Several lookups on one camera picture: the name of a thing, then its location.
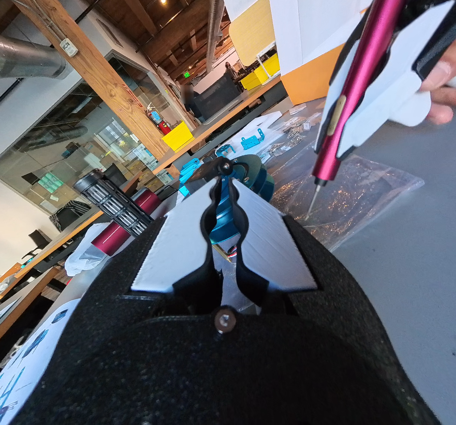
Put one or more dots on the red fire extinguisher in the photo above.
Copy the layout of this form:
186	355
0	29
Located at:
162	122

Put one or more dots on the yellow panel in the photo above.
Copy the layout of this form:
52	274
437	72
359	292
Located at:
253	30

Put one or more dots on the white foam sheet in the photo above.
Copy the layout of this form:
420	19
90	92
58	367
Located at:
256	124

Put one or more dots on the blue round servo base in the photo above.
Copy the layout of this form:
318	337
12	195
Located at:
249	179

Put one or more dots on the blue long U bracket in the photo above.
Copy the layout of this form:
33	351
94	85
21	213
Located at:
188	179

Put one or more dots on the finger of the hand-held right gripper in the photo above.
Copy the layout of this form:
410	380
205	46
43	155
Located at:
392	87
338	87

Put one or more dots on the orange and white cardboard box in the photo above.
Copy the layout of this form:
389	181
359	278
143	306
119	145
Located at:
302	40

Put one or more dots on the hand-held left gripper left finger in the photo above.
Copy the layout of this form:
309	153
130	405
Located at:
171	254

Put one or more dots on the black bit holder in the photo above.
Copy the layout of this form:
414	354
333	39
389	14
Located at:
114	204

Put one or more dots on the printed instruction sheet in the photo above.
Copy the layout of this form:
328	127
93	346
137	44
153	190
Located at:
35	353

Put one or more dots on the dark monitor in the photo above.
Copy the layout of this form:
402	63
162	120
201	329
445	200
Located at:
217	94

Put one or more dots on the large yellow bin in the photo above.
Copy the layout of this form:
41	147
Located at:
178	136

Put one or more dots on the wooden post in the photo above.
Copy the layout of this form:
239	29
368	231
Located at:
89	69

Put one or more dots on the pile of small screw bags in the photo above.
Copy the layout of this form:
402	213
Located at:
292	133

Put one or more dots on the wooden edged table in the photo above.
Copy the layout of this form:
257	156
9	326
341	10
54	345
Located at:
228	111

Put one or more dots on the clear plastic bag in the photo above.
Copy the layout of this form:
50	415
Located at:
356	197

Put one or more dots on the blue multi-hole bracket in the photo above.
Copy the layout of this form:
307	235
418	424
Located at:
253	140

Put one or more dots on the small yellow bin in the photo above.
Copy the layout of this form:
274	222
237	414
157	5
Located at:
260	72

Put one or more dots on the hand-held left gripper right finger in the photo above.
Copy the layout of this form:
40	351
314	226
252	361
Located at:
278	254

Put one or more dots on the dark blue angled bracket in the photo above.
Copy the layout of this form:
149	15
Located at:
225	151

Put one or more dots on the silver air duct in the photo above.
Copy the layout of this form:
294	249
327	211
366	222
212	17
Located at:
28	58

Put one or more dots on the red electric screwdriver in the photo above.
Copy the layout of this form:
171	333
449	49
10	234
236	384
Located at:
363	58

